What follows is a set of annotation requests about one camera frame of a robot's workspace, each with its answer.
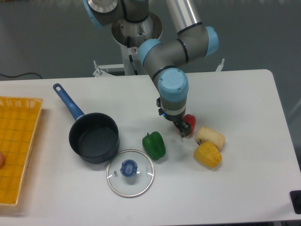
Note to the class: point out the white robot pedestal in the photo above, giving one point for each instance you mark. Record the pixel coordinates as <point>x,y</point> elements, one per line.
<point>130,36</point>

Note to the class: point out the table clamp bracket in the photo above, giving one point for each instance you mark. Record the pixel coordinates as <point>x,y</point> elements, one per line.
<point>220,66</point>
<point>98,72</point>

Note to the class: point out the yellow bell pepper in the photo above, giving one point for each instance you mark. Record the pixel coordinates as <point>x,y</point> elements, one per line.
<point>208,154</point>

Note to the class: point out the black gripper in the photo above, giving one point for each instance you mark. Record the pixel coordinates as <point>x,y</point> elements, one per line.
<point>176,116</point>

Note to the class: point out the left table clamp bracket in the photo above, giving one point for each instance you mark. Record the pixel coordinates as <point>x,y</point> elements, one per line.
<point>98,72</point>

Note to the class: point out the glass lid with blue knob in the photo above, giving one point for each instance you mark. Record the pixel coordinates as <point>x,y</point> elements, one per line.
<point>130,173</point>

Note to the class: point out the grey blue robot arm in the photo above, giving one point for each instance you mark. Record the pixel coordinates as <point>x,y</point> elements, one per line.
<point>162,61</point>

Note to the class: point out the green bell pepper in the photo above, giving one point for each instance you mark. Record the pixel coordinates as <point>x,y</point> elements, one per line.
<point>154,145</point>

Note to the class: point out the black table grommet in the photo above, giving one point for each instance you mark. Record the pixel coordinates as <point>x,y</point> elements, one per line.
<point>296,200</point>

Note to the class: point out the yellow woven basket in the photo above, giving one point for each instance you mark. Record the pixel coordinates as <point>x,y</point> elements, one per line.
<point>19,117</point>

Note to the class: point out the dark saucepan with blue handle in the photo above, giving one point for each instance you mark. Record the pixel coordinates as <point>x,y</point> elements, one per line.
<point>93,136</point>

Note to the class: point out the right table clamp bracket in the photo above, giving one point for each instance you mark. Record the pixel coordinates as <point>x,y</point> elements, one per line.
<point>220,66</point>

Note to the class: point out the red bell pepper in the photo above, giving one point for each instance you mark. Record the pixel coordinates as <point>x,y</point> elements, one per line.
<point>190,119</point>

